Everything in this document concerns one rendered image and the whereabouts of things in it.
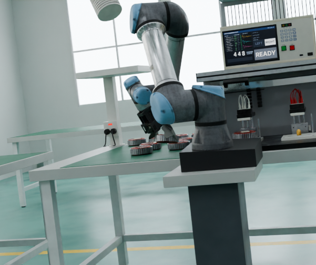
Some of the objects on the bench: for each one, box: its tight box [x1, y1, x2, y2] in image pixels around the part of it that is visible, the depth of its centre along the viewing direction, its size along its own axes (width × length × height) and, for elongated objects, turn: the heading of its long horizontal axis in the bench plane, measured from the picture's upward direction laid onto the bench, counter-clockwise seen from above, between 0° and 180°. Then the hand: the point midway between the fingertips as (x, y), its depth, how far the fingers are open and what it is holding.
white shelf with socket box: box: [75, 65, 151, 147], centre depth 354 cm, size 35×37×46 cm
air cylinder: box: [291, 123, 309, 134], centre depth 286 cm, size 5×8×6 cm
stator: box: [140, 142, 161, 150], centre depth 316 cm, size 11×11×4 cm
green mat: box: [59, 143, 183, 168], centre depth 315 cm, size 94×61×1 cm
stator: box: [168, 140, 190, 150], centre depth 304 cm, size 11×11×4 cm
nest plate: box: [281, 133, 316, 141], centre depth 272 cm, size 15×15×1 cm
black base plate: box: [258, 130, 316, 151], centre depth 277 cm, size 47×64×2 cm
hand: (167, 139), depth 286 cm, fingers closed on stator, 13 cm apart
